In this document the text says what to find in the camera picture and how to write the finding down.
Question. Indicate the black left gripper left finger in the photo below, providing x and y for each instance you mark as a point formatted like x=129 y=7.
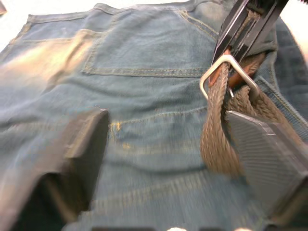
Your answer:
x=79 y=144

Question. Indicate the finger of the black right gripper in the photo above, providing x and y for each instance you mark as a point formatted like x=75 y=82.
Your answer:
x=262 y=26
x=228 y=31

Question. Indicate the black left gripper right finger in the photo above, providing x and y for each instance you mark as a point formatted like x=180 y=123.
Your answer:
x=267 y=158

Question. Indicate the braided belt with silver buckle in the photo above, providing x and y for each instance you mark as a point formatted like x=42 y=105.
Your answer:
x=215 y=125

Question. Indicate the blue denim shorts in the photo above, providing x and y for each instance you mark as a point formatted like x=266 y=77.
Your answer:
x=149 y=96

